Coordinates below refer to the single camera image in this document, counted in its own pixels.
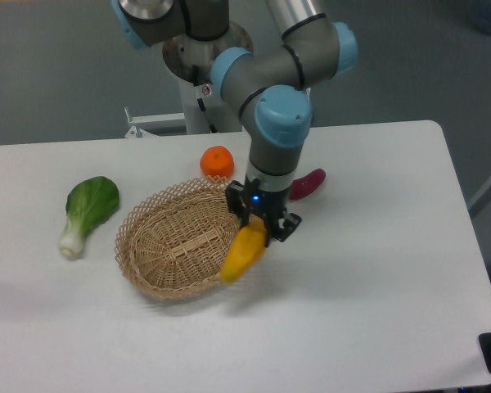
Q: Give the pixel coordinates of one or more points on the green bok choy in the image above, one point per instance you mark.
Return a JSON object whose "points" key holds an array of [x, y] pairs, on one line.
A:
{"points": [[89, 204]]}

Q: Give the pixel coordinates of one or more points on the yellow mango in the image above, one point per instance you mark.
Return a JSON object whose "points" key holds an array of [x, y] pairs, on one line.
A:
{"points": [[246, 249]]}

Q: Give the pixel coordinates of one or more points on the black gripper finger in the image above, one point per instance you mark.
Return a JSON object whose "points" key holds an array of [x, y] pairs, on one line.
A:
{"points": [[234, 193], [279, 229]]}

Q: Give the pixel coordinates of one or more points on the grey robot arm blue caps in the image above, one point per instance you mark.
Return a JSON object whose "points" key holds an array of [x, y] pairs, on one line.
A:
{"points": [[225, 87]]}

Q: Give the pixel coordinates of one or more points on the orange tangerine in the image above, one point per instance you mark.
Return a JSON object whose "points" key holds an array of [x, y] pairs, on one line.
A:
{"points": [[217, 161]]}

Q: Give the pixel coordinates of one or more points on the white metal base frame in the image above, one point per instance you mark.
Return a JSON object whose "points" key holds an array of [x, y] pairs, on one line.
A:
{"points": [[155, 120]]}

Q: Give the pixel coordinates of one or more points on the woven wicker basket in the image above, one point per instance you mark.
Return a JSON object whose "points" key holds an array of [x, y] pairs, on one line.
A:
{"points": [[172, 245]]}

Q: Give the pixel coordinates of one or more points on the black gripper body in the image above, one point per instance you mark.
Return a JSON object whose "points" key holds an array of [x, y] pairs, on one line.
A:
{"points": [[267, 205]]}

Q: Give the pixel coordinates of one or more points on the purple sweet potato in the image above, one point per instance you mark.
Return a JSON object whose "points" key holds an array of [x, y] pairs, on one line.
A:
{"points": [[304, 186]]}

